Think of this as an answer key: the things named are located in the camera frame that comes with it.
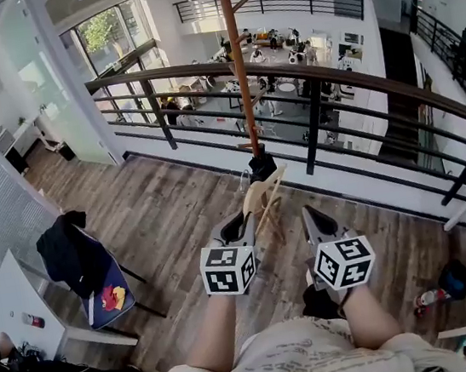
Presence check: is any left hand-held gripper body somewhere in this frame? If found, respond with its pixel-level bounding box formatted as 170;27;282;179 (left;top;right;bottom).
193;210;266;301

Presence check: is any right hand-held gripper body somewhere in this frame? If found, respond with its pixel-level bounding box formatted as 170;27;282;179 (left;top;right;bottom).
299;204;380;295

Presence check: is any light wooden clothes hanger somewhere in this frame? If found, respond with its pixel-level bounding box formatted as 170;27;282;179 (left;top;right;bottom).
236;163;299;249

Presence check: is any brown wooden coat rack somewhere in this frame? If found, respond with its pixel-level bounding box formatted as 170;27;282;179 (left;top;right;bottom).
206;0;280;187

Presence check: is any person's right forearm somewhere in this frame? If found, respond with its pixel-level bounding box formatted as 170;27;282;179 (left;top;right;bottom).
339;281;406;355

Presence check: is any person's left forearm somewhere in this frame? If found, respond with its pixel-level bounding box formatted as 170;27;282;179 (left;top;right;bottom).
176;290;248;372

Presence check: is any person's black shoe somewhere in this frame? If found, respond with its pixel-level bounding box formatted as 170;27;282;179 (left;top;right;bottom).
298;280;343;325

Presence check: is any red and white bottle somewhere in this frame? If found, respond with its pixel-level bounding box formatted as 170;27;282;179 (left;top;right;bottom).
410;286;452;318

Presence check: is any person's beige printed shirt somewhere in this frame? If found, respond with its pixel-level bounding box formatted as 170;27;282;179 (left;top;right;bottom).
116;293;466;372

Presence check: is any black bag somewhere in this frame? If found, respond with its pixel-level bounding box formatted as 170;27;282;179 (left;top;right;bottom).
434;256;466;304

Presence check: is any blue folding chair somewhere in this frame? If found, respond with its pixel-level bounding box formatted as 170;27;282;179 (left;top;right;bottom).
32;200;170;339

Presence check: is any wooden handrail black metal railing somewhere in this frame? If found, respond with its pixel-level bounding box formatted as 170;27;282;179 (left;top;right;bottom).
83;25;466;266

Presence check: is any black garment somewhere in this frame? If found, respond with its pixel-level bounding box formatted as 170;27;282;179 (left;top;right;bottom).
32;206;118;306

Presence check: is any black waste bin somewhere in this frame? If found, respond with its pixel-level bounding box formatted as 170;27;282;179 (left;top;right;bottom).
55;140;78;164

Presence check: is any red drink can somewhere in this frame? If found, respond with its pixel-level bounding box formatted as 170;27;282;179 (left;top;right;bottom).
20;309;47;333

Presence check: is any white table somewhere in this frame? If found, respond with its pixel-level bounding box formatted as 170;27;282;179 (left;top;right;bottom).
0;233;141;368

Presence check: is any long black metal balcony railing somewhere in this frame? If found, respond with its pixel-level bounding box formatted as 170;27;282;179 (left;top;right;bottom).
170;0;369;47

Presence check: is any black metal stair railing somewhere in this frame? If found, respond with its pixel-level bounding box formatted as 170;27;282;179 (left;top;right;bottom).
406;0;466;132

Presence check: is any large window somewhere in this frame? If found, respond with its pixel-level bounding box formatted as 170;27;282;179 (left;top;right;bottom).
54;0;169;85

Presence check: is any white office desk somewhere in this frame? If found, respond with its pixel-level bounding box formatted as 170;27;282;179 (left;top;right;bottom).
0;112;64;161

